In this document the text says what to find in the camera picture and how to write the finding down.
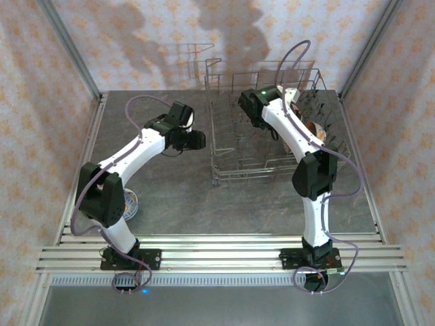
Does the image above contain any orange bowl with floral inside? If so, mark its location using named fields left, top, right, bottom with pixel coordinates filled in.
left=304, top=119, right=329, bottom=143

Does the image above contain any grey slotted cable duct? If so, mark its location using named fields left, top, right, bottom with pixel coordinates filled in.
left=50, top=274, right=307, bottom=287

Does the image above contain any blue and yellow patterned bowl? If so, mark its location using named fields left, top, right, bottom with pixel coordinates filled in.
left=122, top=187, right=139, bottom=222

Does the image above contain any grey wire dish rack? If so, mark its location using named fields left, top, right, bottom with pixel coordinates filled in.
left=203, top=57, right=353, bottom=187

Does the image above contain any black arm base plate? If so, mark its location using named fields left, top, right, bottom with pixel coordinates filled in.
left=101, top=249, right=162, bottom=272
left=280, top=247, right=342, bottom=272

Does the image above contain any aluminium frame post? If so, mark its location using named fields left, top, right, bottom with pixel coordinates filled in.
left=338, top=0, right=405, bottom=102
left=18, top=271, right=52, bottom=326
left=389, top=273, right=421, bottom=326
left=37, top=0, right=105, bottom=101

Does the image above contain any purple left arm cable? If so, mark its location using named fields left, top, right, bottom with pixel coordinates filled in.
left=70, top=94, right=176, bottom=296

